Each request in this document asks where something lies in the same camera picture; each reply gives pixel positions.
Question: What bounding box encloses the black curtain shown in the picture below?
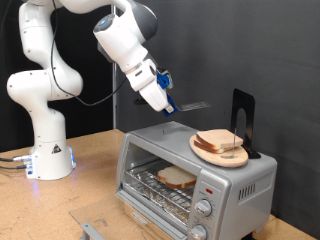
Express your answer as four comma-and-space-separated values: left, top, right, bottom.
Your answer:
0, 0, 116, 154

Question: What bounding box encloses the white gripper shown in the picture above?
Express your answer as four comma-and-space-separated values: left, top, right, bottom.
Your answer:
138, 79, 176, 114

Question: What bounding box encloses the round wooden board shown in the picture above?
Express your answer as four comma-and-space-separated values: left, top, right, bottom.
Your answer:
189, 134, 250, 169

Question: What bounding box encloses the black base cable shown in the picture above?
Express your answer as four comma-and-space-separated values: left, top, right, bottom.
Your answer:
0, 163, 29, 171

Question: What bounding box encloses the silver oven knob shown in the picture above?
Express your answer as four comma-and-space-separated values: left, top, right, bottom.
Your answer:
194, 199, 213, 218
190, 224, 208, 240

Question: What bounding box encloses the thin metal pin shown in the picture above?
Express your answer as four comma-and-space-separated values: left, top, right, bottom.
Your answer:
231, 128, 238, 159

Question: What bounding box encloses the black cable with metal connector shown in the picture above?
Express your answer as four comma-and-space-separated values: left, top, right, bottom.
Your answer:
0, 154, 33, 164

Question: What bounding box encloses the metal spatula with blue block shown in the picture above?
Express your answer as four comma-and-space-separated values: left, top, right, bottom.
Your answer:
133, 94, 212, 118

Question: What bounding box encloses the vertical metal pole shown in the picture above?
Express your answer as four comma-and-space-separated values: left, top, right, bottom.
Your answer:
110, 0, 119, 130

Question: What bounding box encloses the glass oven door with handle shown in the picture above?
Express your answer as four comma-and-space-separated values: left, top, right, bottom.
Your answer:
69, 189, 188, 240

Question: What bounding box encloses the white bread slice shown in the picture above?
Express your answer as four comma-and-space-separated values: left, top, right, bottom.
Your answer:
193, 139, 225, 155
156, 165, 198, 190
195, 129, 244, 150

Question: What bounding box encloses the white wrist camera blue mount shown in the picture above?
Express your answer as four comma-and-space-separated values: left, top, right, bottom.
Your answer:
155, 68, 174, 91

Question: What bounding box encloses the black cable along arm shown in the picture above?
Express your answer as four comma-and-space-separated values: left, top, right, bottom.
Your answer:
49, 0, 128, 108

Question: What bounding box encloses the silver toaster oven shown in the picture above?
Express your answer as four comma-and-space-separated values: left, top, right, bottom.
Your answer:
114, 120, 279, 240

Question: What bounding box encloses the wire oven rack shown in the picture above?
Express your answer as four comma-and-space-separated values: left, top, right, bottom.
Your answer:
123, 159, 198, 214

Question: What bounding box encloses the black metal bookend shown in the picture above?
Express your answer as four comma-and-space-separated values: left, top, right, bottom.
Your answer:
230, 88, 262, 160

